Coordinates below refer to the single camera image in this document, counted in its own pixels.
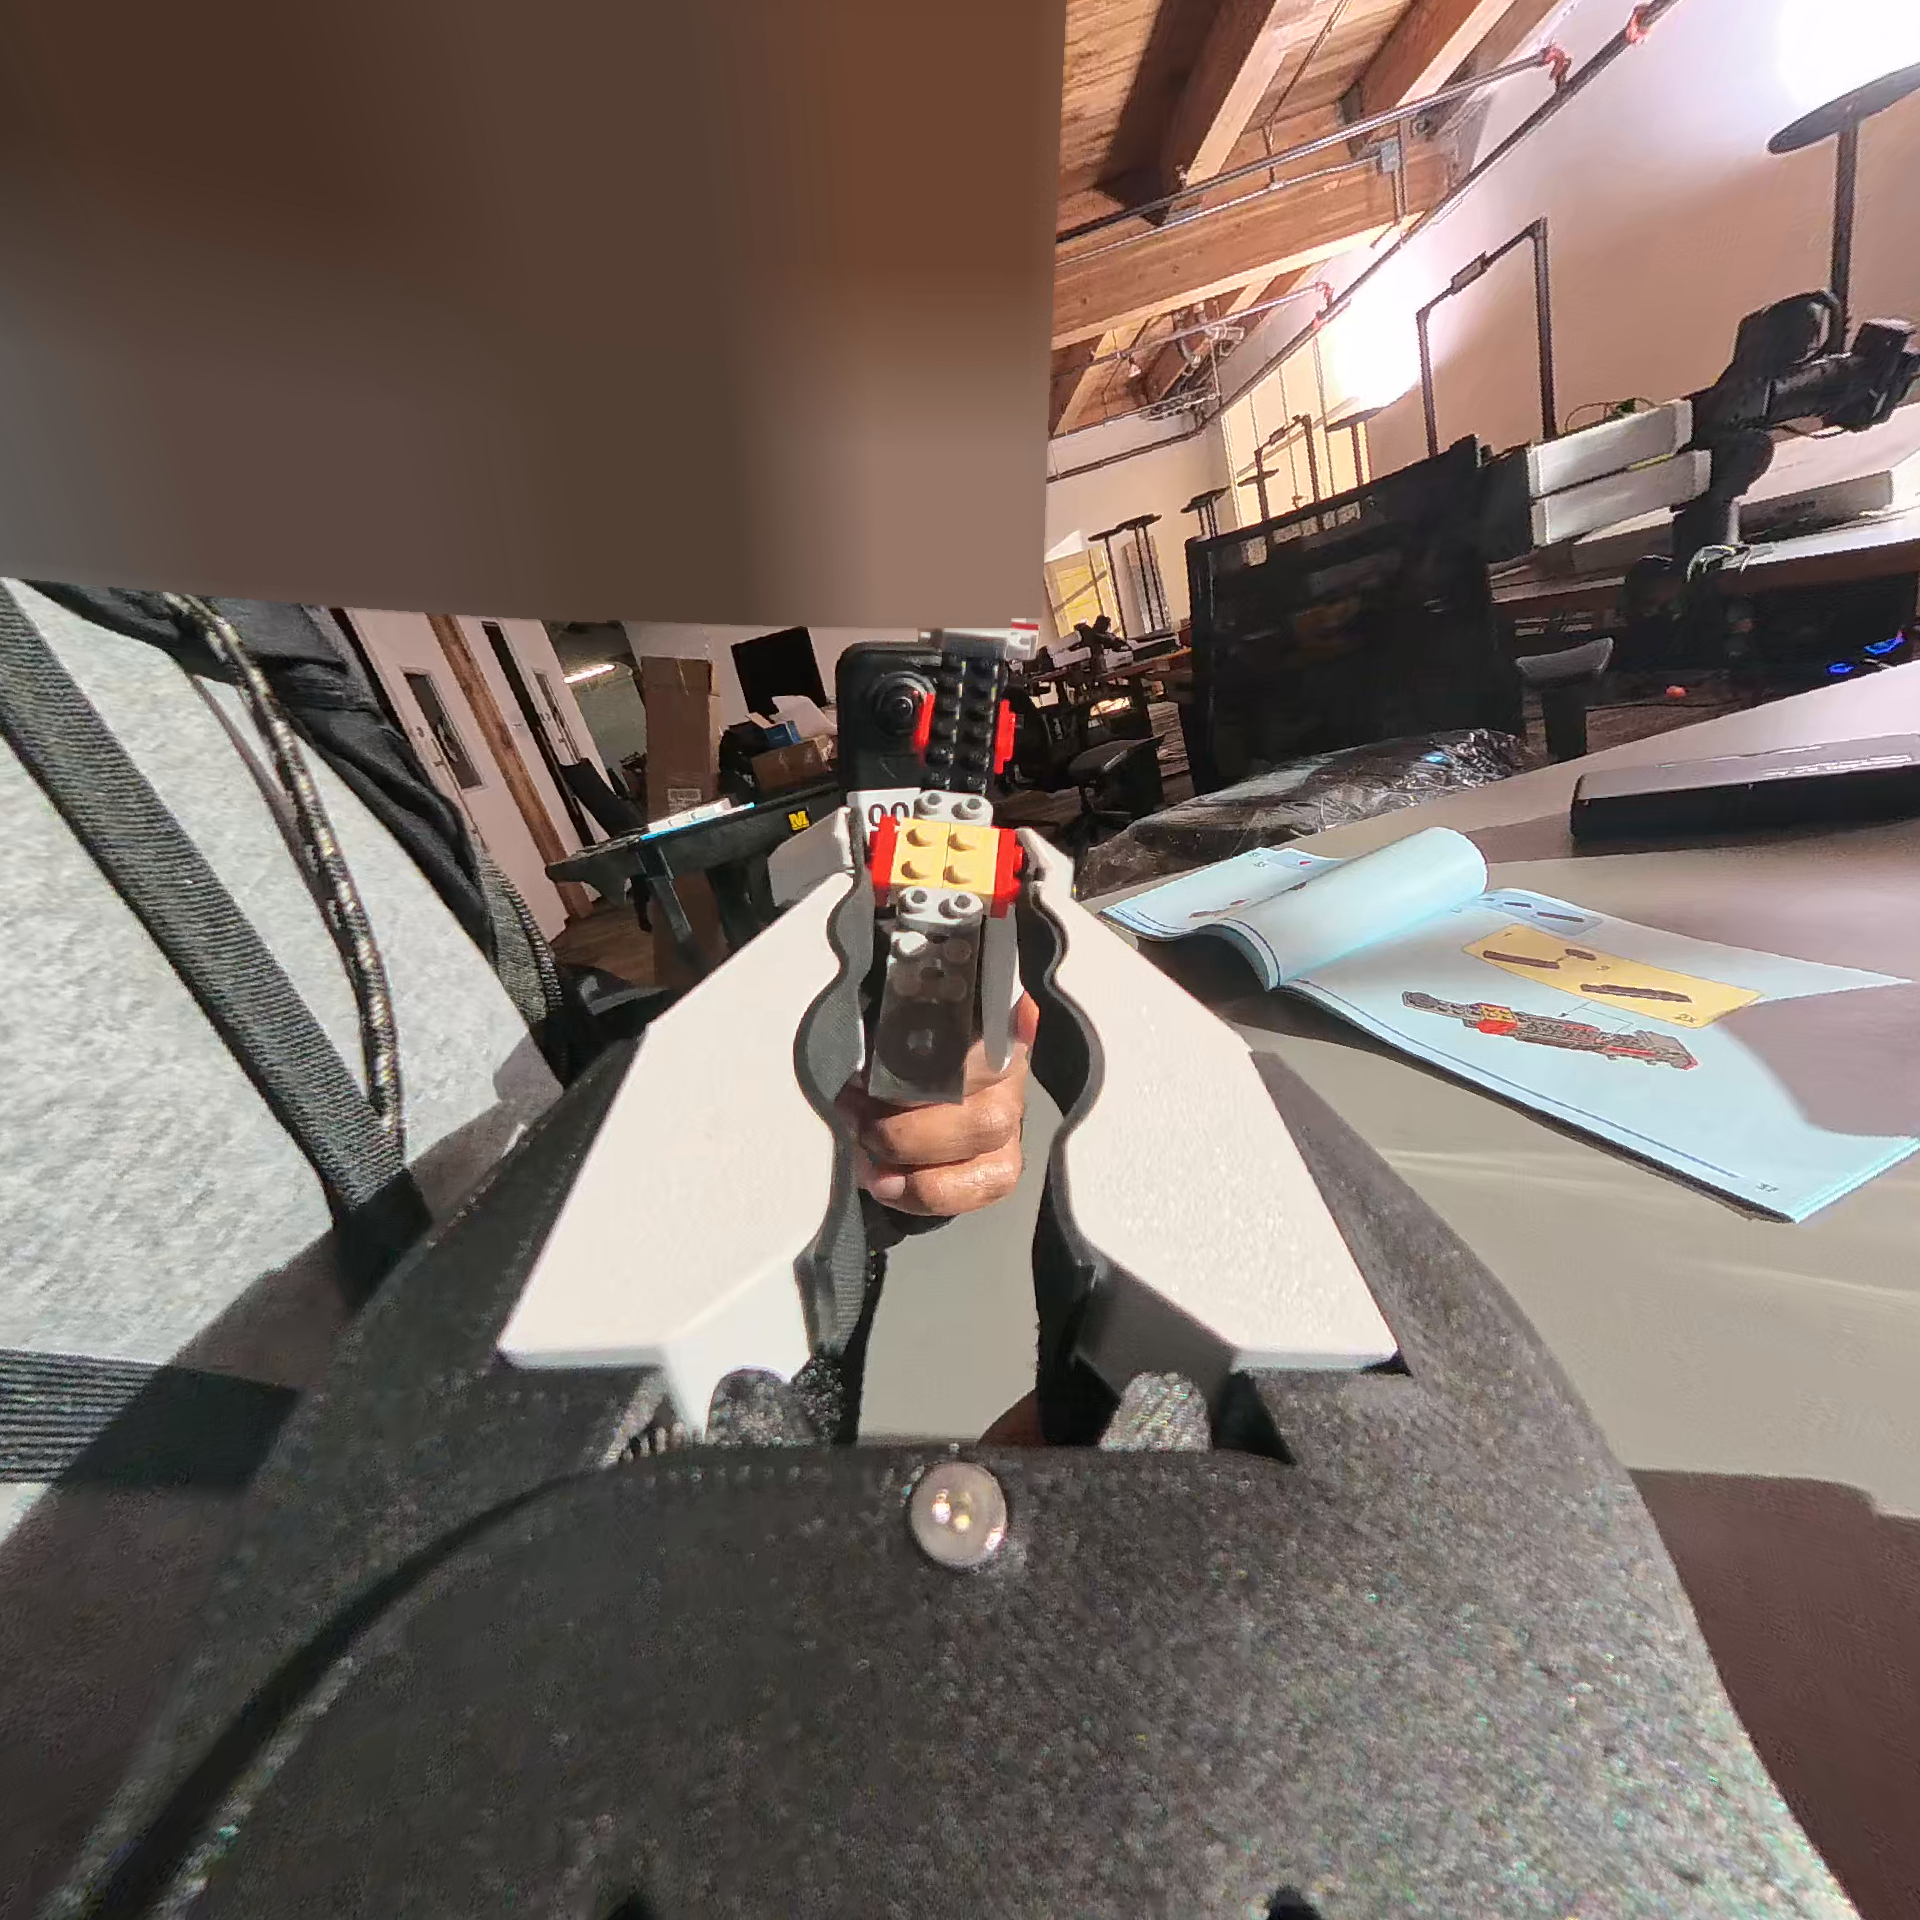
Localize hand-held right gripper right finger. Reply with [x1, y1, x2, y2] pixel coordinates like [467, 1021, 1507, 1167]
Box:
[1023, 834, 1405, 1440]

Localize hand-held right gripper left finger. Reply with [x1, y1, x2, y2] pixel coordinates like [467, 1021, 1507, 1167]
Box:
[495, 867, 869, 1430]

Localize toy brick model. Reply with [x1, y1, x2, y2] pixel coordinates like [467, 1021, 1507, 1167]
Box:
[860, 623, 1045, 1107]

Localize grey desk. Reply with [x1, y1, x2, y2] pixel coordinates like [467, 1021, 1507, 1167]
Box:
[854, 657, 1920, 1920]

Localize person's left hand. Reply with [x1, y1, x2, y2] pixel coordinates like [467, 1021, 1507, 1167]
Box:
[829, 997, 1045, 1220]

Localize pile of cardboard boxes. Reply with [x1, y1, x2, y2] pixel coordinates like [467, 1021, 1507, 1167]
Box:
[716, 720, 842, 794]

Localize tall cardboard box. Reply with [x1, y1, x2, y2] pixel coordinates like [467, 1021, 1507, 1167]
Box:
[634, 652, 716, 963]

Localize black office chair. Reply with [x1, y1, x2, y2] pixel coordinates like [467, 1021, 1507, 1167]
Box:
[1064, 736, 1173, 846]

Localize brick instruction booklet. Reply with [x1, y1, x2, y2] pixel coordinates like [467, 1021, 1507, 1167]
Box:
[1103, 825, 1920, 1220]

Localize silver wrapped bundle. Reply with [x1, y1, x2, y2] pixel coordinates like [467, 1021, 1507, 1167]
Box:
[1081, 731, 1535, 900]

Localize white door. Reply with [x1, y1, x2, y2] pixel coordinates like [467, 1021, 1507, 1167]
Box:
[338, 607, 516, 915]

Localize black mesh cart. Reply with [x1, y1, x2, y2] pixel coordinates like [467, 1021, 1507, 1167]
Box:
[1186, 446, 1525, 794]

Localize person's torso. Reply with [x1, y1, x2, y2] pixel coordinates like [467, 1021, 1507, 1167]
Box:
[0, 576, 576, 1545]

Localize flat black device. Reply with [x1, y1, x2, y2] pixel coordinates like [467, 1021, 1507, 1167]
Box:
[1569, 731, 1920, 846]

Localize white flat box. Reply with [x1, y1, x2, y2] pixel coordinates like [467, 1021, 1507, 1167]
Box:
[1525, 406, 1699, 492]
[1527, 451, 1719, 555]

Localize wooden workbench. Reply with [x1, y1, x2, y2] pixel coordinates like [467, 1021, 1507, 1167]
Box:
[1494, 508, 1920, 673]

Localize white flat carton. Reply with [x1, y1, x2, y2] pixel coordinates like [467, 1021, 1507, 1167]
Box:
[1739, 470, 1920, 546]

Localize black pipe frame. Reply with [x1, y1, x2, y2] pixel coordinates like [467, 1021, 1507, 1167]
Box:
[1411, 219, 1552, 451]

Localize black camera robot arm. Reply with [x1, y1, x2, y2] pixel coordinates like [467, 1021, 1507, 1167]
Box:
[1668, 291, 1920, 588]

